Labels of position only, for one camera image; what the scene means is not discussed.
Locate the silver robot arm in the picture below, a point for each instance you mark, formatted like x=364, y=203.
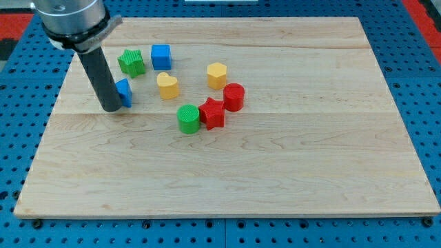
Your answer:
x=79, y=25

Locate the wooden board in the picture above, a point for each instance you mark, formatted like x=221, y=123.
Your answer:
x=319, y=135

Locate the red star block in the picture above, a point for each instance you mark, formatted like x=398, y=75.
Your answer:
x=212, y=113

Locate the red cylinder block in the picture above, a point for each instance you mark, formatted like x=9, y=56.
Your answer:
x=233, y=96

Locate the green cylinder block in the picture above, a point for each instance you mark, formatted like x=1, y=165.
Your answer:
x=188, y=119

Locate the yellow hexagon block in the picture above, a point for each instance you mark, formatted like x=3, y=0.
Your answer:
x=217, y=76

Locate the yellow heart block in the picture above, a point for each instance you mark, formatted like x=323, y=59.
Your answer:
x=167, y=85

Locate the blue cube block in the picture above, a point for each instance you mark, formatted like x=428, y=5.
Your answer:
x=161, y=57

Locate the blue triangle block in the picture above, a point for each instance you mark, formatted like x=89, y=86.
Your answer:
x=125, y=92

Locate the green star block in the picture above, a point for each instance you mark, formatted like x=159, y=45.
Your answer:
x=131, y=63

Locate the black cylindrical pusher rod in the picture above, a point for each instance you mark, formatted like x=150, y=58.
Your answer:
x=101, y=79

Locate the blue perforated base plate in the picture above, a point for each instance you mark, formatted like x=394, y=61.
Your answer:
x=32, y=77

